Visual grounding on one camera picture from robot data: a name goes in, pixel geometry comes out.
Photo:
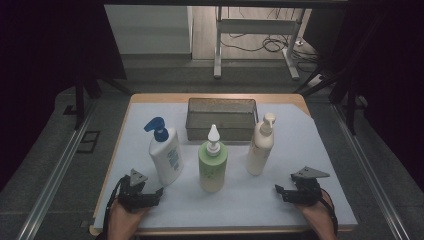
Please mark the aluminium rail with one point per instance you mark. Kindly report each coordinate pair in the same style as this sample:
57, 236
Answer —
50, 186
370, 176

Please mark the white bottle with blue pump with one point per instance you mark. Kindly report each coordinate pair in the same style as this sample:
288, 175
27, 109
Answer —
165, 160

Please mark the person's left hand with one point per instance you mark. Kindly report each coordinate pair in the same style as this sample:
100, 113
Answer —
125, 220

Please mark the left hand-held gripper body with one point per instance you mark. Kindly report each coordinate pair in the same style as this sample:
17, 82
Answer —
131, 196

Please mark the white metal stand frame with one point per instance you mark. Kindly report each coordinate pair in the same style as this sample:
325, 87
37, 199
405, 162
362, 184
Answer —
256, 26

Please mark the white cabinet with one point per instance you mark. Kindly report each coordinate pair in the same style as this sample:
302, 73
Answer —
150, 30

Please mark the person's right hand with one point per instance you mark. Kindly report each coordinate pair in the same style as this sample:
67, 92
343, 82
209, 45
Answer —
316, 215

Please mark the green bottle with white pump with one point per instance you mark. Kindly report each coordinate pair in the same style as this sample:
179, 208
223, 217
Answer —
213, 170

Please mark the grey metal mesh basket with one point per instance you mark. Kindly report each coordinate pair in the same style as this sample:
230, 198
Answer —
221, 121

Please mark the cream pump bottle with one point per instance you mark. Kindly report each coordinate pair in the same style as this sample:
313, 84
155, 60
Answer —
260, 153

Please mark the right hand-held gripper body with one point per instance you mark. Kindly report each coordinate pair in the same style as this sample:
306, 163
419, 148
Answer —
306, 191

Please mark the black metal stand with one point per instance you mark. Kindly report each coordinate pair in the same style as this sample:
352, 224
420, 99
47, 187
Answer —
80, 100
350, 100

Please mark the dark curtain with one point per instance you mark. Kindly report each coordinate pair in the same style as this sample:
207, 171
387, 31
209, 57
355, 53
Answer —
40, 66
393, 83

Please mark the white power strip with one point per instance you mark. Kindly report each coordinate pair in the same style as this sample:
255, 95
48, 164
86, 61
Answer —
299, 42

